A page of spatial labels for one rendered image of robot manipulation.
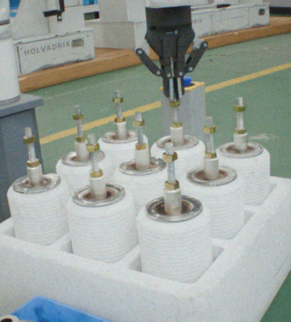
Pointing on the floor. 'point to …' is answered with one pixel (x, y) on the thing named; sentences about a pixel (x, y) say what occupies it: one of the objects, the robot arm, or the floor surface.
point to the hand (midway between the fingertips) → (173, 88)
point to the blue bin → (52, 312)
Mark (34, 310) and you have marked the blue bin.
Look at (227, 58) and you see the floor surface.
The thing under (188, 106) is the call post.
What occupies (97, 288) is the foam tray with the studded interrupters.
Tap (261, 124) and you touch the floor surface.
